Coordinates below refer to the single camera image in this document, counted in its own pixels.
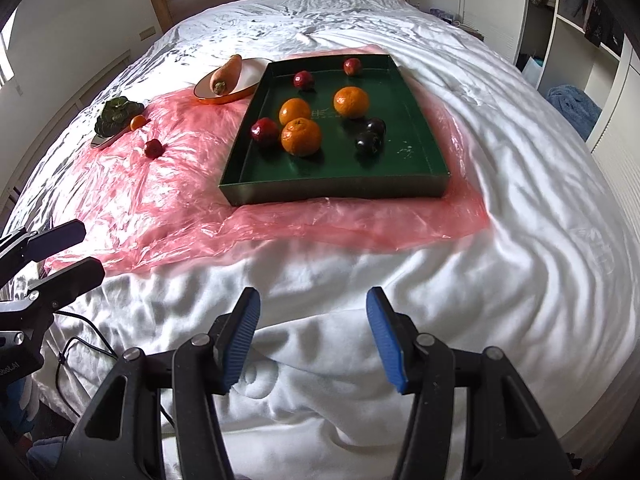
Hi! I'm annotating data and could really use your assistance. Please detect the window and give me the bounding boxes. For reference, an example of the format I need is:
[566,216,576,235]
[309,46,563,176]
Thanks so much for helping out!
[0,10,21,91]

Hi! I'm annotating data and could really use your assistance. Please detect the white bed sheet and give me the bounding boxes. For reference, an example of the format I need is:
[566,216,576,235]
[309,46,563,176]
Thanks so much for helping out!
[0,0,640,480]

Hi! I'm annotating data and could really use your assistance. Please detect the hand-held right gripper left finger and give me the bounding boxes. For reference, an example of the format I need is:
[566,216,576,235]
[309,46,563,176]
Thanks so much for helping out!
[55,286,262,480]

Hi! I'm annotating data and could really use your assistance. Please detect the green metal tray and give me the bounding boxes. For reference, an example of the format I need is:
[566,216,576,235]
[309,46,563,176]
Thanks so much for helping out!
[218,54,452,207]

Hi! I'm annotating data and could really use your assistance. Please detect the white wardrobe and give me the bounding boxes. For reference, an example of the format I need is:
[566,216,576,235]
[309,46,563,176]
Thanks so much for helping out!
[457,0,640,226]

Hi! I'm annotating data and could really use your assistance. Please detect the silver plate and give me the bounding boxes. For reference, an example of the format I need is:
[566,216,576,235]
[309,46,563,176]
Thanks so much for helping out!
[90,102,146,150]

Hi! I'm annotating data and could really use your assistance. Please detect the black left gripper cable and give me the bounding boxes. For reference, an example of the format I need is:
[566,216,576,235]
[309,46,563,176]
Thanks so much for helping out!
[52,310,123,418]

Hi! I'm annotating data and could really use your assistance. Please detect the orange rimmed white plate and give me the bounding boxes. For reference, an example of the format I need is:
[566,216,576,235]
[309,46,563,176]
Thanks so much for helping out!
[193,57,273,106]

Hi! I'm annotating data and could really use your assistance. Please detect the carrot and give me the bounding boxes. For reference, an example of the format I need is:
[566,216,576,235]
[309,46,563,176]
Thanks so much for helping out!
[209,54,243,96]

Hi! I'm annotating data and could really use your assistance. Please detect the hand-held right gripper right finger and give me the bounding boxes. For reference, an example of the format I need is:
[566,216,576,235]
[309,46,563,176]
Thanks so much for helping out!
[366,286,576,480]

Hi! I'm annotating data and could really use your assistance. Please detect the pink plastic sheet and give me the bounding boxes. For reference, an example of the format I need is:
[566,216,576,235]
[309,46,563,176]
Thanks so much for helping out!
[42,44,491,276]

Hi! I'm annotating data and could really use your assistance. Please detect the large orange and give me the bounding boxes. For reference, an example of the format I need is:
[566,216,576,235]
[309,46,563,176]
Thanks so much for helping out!
[333,86,371,120]
[280,117,323,157]

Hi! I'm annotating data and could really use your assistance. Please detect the light blue bag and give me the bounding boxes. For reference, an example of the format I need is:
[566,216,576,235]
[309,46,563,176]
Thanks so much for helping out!
[522,56,547,88]

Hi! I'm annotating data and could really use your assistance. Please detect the row of hanging clothes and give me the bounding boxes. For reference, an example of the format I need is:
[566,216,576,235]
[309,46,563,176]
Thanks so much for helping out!
[530,0,626,56]

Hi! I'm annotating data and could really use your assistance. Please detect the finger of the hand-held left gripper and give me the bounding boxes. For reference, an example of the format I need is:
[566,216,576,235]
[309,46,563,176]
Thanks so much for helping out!
[0,256,106,332]
[0,219,87,274]

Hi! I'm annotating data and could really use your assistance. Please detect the green bok choy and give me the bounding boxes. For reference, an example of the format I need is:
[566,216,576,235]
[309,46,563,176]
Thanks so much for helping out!
[95,97,143,137]

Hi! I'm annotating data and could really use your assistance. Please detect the blue fluffy cloth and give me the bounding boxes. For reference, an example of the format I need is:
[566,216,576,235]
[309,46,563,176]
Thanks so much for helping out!
[545,85,603,141]

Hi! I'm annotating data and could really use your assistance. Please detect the bedside table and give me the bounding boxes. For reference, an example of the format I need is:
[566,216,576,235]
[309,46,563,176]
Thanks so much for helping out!
[427,7,486,43]

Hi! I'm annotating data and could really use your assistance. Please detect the person's left hand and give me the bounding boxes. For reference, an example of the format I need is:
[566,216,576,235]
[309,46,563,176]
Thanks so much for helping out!
[0,377,38,443]

